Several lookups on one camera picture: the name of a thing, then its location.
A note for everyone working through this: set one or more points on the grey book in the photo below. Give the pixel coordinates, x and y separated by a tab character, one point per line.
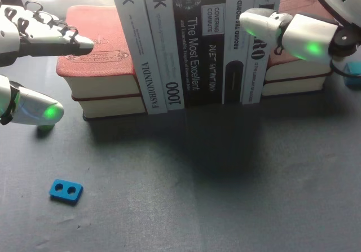
235	57

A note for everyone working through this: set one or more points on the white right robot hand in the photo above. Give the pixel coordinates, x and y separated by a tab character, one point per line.
307	37

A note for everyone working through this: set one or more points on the blue two-hole block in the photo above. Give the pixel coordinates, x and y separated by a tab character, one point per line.
65	195

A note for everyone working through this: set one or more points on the black Covering Commute book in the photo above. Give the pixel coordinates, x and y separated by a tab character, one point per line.
215	74

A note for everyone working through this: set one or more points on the black The Most Excellent book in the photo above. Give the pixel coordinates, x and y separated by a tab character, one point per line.
187	66

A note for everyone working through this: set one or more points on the grey table cloth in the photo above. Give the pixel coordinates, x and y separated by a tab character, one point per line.
180	192

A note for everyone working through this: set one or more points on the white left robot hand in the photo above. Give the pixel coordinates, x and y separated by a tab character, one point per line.
42	37

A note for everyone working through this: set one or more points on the red hardcover book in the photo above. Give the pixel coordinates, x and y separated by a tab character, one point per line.
98	66
112	106
296	68
293	88

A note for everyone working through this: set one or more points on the white FASHIONINDIA book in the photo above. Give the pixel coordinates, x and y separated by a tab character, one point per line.
138	46

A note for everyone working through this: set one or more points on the white HERO book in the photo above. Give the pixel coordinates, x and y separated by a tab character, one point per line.
256	74

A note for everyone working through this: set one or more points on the white 1000 book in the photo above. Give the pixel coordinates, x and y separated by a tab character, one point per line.
166	52

